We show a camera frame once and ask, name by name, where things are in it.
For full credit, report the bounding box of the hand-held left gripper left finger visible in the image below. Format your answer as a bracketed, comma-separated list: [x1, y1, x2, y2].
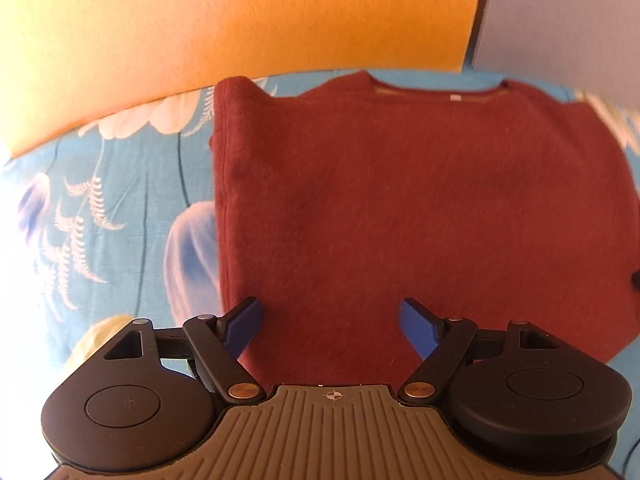
[104, 297, 266, 406]

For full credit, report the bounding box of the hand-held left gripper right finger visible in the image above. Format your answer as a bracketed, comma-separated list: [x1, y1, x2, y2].
[398, 298, 558, 405]

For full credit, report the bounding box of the maroon long-sleeve sweater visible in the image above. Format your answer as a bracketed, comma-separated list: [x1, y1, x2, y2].
[209, 71, 640, 390]

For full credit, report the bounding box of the blue floral bedsheet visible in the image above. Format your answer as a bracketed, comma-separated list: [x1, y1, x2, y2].
[0, 67, 640, 480]

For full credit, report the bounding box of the orange headboard panel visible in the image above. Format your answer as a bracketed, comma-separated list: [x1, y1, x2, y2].
[0, 0, 493, 158]

